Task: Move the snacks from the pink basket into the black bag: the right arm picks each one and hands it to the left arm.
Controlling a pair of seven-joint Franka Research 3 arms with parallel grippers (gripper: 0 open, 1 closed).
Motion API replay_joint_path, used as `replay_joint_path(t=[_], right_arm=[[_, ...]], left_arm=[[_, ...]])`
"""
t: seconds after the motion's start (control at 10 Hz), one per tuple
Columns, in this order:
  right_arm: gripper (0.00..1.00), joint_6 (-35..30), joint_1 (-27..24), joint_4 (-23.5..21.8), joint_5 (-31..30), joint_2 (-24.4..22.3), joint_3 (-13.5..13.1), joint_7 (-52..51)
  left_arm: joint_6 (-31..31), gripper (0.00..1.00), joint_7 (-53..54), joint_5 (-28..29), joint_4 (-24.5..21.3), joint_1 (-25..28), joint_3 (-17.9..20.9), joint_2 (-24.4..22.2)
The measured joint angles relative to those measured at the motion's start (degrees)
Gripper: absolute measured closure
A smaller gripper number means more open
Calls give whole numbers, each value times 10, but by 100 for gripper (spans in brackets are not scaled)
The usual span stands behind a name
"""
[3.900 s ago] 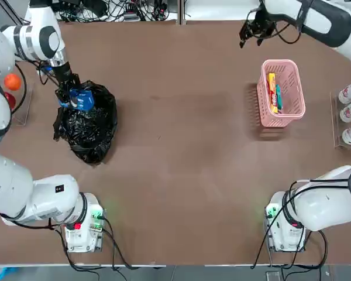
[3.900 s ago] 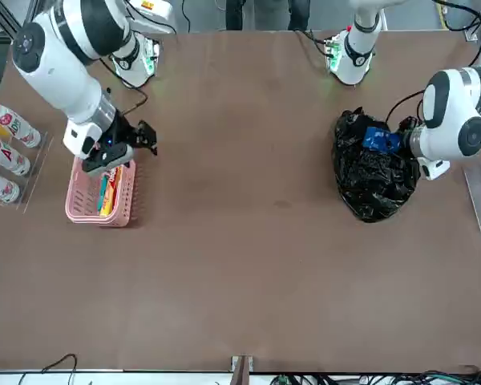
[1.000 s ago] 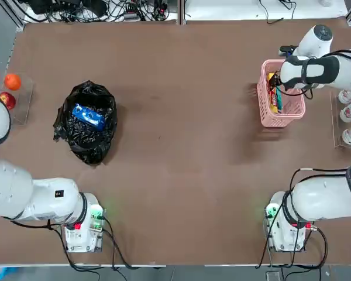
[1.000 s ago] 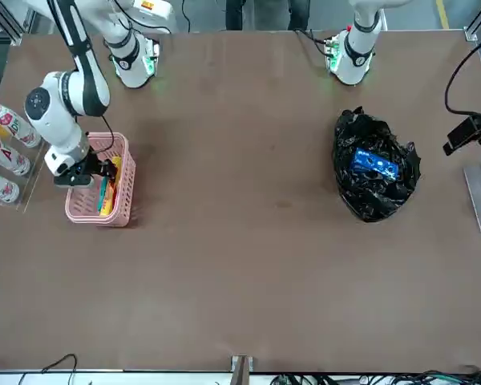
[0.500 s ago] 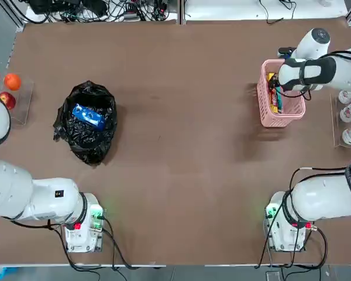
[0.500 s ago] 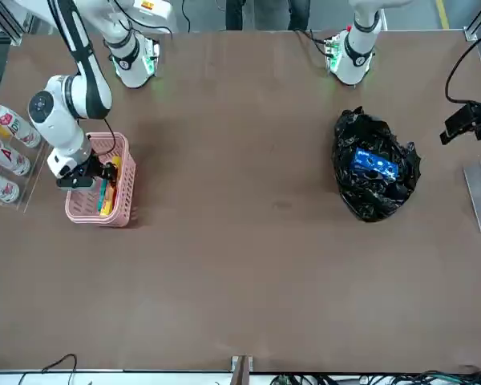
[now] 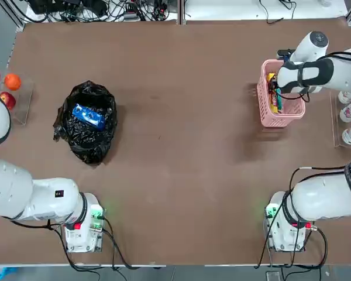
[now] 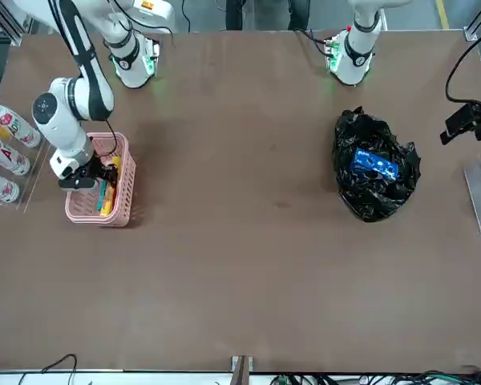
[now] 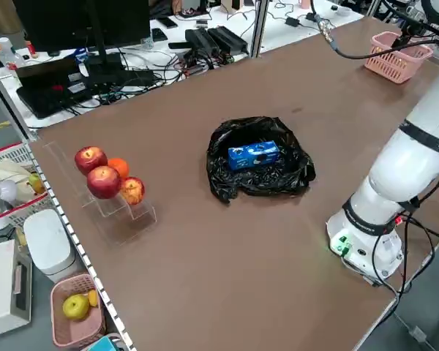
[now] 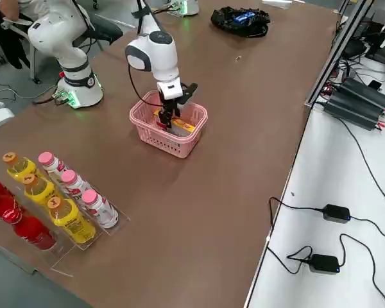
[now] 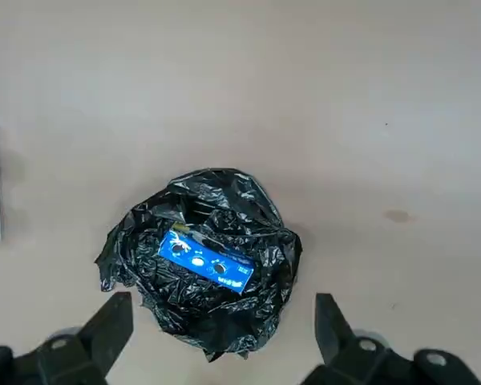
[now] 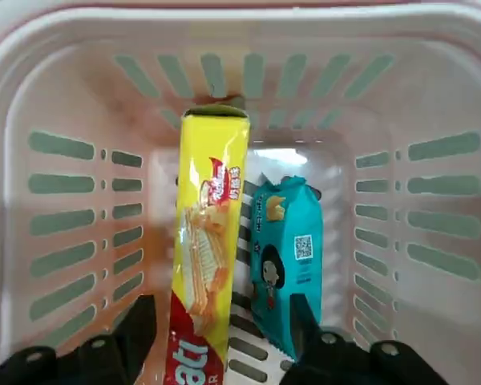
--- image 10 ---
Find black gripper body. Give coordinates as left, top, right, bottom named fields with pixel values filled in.
left=158, top=90, right=184, bottom=110

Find yellow wafer snack pack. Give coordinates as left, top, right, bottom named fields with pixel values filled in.
left=152, top=108, right=197, bottom=136

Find blue cookie box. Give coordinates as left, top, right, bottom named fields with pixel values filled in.
left=233, top=12, right=256, bottom=24

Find pink plastic basket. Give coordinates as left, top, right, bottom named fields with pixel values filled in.
left=129, top=89, right=209, bottom=160

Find black plastic bag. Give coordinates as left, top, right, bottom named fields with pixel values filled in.
left=210, top=6, right=271, bottom=39

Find white pink-capped milk bottle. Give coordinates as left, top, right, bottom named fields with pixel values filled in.
left=38, top=152, right=69, bottom=180
left=60, top=169, right=92, bottom=200
left=81, top=189, right=119, bottom=229

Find yellow juice bottle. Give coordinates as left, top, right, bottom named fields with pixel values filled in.
left=47, top=196, right=97, bottom=244
left=2, top=152, right=37, bottom=184
left=21, top=175, right=57, bottom=203

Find clear acrylic bottle shelf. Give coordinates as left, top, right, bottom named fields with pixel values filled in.
left=0, top=153, right=132, bottom=278

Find black power supply unit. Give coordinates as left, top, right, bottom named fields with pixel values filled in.
left=338, top=78, right=385, bottom=112
left=323, top=92, right=385, bottom=132

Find person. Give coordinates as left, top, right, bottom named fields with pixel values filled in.
left=0, top=0, right=31, bottom=21

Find black power adapter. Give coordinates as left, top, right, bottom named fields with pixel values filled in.
left=309, top=253, right=340, bottom=275
left=323, top=203, right=352, bottom=224

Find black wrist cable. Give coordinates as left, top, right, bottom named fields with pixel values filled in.
left=127, top=60, right=165, bottom=107

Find black adapter cable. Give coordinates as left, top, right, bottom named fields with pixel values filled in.
left=268, top=196, right=325, bottom=237

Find aluminium frame post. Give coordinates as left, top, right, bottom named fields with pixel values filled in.
left=304, top=0, right=373, bottom=110

